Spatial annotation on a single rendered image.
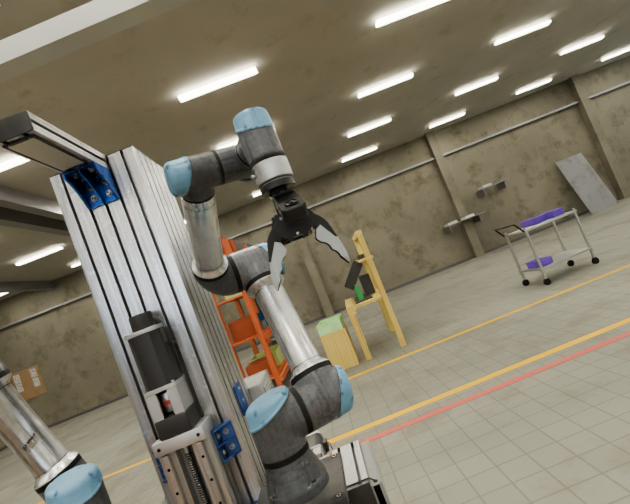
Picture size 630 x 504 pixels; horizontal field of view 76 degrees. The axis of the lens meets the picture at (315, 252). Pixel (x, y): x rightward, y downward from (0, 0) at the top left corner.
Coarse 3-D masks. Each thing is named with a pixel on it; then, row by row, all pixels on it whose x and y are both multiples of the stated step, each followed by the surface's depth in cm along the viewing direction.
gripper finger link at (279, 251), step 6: (276, 246) 77; (282, 246) 77; (276, 252) 77; (282, 252) 77; (276, 258) 77; (282, 258) 77; (270, 264) 77; (276, 264) 77; (270, 270) 77; (276, 270) 77; (276, 276) 77; (276, 282) 77; (276, 288) 77
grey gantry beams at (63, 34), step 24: (96, 0) 208; (120, 0) 207; (144, 0) 206; (168, 0) 211; (192, 0) 217; (48, 24) 209; (72, 24) 208; (96, 24) 208; (120, 24) 214; (0, 48) 210; (24, 48) 209; (48, 48) 211; (72, 48) 218; (0, 72) 215
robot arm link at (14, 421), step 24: (0, 360) 105; (0, 384) 102; (0, 408) 100; (24, 408) 104; (0, 432) 100; (24, 432) 102; (48, 432) 106; (24, 456) 101; (48, 456) 103; (72, 456) 106; (48, 480) 101
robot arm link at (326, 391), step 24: (240, 264) 114; (264, 264) 115; (240, 288) 115; (264, 288) 113; (264, 312) 112; (288, 312) 110; (288, 336) 106; (288, 360) 106; (312, 360) 103; (312, 384) 99; (336, 384) 99; (312, 408) 96; (336, 408) 98
